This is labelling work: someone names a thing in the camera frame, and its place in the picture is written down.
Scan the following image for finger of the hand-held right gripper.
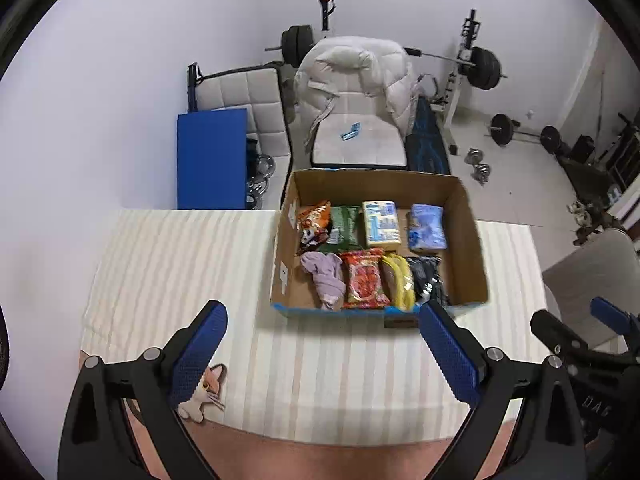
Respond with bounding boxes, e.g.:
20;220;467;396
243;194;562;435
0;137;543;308
590;296;640;335
530;310;593;361

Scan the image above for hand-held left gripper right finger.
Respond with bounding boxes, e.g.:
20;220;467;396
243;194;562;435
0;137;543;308
419;301;588;480

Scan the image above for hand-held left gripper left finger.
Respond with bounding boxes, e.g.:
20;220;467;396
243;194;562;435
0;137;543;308
57;300;230;480

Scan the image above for black snack packet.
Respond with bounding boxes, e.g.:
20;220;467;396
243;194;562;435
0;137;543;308
406;256;451;307

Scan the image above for cardboard box with blue print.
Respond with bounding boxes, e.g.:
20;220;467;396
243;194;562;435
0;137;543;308
270;169;488;330

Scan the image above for yellow silver snack packet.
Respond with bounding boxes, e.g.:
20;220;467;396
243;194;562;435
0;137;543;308
380;253;416;309

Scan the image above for red snack packet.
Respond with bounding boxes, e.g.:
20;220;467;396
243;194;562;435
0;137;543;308
341;250;392;309

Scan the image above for cream and blue tissue packet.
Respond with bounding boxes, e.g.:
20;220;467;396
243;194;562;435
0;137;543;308
361;201;402;248

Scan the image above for purple cloth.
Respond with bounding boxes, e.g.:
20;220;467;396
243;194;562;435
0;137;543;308
300;251;347;311

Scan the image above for green snack packet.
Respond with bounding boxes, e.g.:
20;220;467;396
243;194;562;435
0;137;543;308
320;205;362;253

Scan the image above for orange snack packet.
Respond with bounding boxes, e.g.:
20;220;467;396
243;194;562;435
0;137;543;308
297;201;332;253

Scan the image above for calico cat plush toy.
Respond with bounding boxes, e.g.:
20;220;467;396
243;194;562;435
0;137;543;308
177;364;227;423

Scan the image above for cream striped tablecloth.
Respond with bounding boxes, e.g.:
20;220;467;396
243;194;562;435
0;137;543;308
80;207;551;448

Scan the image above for black exercise machine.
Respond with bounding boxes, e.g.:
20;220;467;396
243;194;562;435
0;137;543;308
597;112;640;191

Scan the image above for black cylindrical object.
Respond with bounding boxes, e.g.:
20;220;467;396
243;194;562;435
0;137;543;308
571;134;596;163

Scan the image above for chrome weight plates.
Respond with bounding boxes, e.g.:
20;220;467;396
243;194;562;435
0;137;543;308
245;152;276;210

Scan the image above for blue padded panel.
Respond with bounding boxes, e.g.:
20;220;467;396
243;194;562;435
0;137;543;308
176;108;249;210

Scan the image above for black and blue weight bench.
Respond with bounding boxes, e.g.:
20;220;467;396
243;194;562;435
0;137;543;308
404;74;451;175

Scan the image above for short barbell with black plates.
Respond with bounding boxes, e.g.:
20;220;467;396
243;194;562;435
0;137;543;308
484;113;561;153

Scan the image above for beige upholstered chair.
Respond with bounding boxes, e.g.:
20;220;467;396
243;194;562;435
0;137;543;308
310;92;407;170

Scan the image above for white padded bench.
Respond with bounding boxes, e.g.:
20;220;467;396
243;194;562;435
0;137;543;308
192;65;293;171

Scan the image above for long barbell with black plates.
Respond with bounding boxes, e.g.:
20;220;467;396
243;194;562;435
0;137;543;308
264;24;508;92

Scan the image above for white puffer jacket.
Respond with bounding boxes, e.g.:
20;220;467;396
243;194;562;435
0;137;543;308
294;36;418;148

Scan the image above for white door frame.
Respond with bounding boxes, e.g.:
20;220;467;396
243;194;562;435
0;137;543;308
557;15;606;136

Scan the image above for black metal frame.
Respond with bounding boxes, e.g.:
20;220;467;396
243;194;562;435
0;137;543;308
186;62;281;111

